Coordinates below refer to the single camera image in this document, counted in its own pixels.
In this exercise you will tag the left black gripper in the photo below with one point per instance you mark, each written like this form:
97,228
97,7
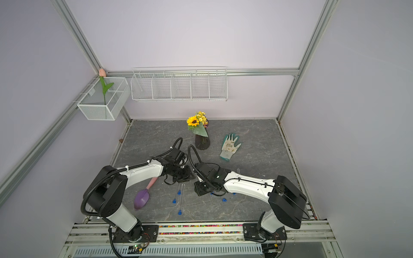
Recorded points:
186,177

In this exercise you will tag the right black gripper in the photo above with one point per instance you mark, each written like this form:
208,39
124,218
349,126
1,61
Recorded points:
198,191

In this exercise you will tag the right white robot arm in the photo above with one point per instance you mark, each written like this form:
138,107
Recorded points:
286,200

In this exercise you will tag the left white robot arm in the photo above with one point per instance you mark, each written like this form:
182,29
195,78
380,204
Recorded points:
104,196

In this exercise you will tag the dark glass flower vase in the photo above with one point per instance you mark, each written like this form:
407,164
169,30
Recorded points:
201,142

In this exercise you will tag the yellow sunflower bouquet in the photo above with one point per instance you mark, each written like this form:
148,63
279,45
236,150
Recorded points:
198,124

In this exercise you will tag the green white work glove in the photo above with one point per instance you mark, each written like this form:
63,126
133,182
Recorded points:
230,146

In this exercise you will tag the green circuit board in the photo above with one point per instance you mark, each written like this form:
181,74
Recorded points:
135,249

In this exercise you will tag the pink artificial tulip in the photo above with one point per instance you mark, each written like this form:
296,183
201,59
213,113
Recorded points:
105,87

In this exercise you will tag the purple scoop pink handle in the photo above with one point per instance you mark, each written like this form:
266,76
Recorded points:
142,196

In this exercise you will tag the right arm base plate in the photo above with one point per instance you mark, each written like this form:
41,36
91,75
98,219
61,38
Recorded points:
253,232

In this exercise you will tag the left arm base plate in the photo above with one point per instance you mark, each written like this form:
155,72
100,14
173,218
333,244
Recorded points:
140,234

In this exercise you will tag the white wire wall shelf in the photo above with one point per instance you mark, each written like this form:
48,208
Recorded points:
149,84

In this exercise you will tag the white mesh wall basket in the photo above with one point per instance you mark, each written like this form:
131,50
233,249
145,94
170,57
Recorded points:
92,103

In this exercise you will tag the white vented cable duct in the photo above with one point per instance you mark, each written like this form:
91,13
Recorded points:
170,250

